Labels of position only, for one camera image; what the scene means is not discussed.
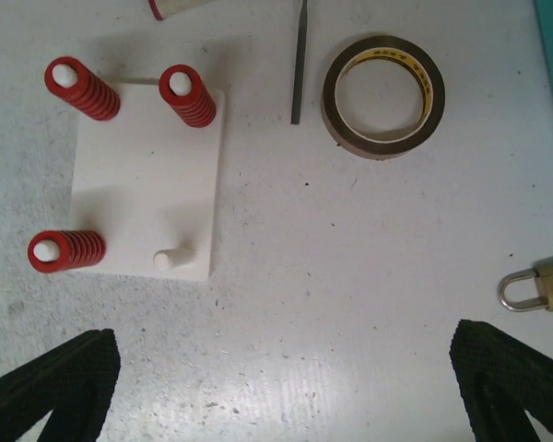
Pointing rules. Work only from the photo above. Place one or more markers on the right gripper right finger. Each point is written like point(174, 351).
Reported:
point(502, 382)

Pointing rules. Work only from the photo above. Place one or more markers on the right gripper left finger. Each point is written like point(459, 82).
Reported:
point(72, 384)

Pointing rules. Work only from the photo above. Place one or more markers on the large red spring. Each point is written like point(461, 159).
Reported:
point(53, 251)
point(182, 88)
point(72, 82)

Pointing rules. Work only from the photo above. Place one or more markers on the black yellow file tool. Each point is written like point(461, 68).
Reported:
point(299, 64)

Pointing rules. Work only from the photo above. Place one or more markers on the brown tape roll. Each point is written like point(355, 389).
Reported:
point(382, 97)

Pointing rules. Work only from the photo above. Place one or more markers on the brass padlock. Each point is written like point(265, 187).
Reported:
point(542, 275)

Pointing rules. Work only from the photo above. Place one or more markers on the white peg board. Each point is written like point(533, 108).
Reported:
point(147, 183)

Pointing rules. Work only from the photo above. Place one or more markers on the white work glove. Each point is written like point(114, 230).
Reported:
point(163, 9)

